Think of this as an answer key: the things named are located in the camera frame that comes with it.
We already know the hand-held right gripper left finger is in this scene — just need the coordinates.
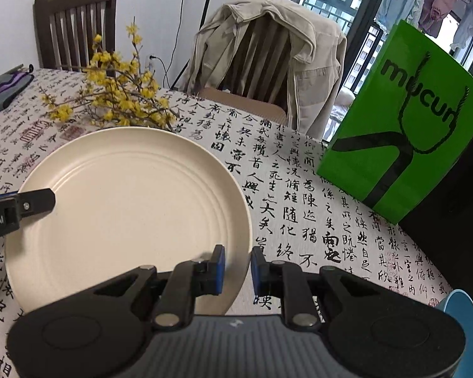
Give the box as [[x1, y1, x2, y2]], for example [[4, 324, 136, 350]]
[[92, 244, 226, 330]]

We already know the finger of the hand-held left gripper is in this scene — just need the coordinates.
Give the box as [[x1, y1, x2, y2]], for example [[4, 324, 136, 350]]
[[16, 188, 56, 219]]

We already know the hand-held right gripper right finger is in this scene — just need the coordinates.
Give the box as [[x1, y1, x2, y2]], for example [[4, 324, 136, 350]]
[[251, 246, 383, 330]]

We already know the cream round plate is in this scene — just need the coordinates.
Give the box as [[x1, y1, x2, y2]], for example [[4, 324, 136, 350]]
[[4, 127, 254, 316]]

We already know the blue bowl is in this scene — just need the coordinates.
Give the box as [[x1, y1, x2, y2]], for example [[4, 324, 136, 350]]
[[435, 289, 473, 378]]

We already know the calligraphy printed tablecloth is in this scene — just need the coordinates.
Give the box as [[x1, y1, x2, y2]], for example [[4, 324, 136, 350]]
[[0, 67, 473, 378]]

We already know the grey purple pouch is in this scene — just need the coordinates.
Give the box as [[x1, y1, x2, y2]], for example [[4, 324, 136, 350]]
[[0, 67, 34, 117]]

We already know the yellow flower branch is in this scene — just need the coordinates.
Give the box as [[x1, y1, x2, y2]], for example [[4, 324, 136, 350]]
[[41, 18, 180, 130]]

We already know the dark wooden slat chair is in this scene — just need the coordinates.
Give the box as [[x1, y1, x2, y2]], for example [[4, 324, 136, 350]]
[[33, 0, 118, 73]]

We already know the black paper bag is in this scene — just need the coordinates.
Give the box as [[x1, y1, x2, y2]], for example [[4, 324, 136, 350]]
[[398, 87, 473, 296]]

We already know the green paper bag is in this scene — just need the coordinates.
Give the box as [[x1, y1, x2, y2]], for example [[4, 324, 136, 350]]
[[316, 20, 473, 225]]

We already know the beige jacket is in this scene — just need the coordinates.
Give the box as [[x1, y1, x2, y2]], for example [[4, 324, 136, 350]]
[[179, 0, 347, 140]]

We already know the wooden chair tan seat cushion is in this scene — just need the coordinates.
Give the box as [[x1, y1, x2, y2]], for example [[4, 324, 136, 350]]
[[199, 20, 292, 127]]

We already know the black framed glass door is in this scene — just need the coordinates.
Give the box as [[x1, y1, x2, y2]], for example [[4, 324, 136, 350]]
[[276, 0, 473, 99]]

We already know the hanging pink garment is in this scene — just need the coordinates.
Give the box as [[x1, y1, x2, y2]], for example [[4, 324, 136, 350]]
[[418, 0, 462, 38]]

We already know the hanging white garment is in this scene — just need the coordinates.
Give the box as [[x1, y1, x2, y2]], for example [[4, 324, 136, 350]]
[[451, 0, 473, 52]]

